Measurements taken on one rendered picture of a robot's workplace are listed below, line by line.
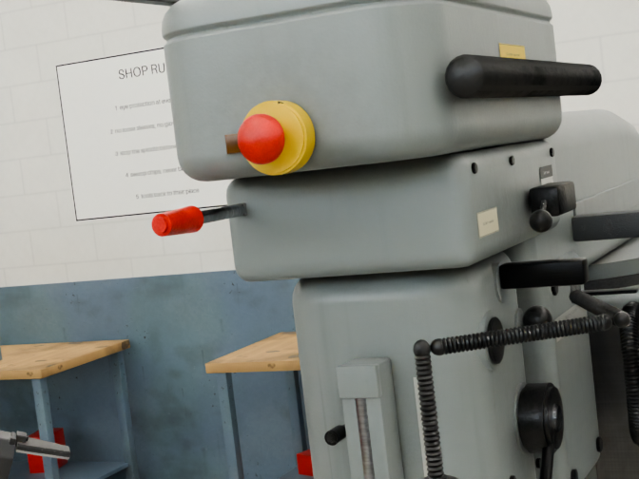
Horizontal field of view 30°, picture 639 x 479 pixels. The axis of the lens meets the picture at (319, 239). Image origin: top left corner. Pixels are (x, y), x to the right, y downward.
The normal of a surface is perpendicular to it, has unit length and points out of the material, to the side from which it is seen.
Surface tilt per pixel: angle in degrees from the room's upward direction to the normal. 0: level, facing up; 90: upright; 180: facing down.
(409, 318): 90
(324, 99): 90
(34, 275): 90
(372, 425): 90
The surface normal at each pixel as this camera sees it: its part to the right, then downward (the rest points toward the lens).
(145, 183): -0.42, 0.11
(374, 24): -0.14, 0.09
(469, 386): 0.44, 0.01
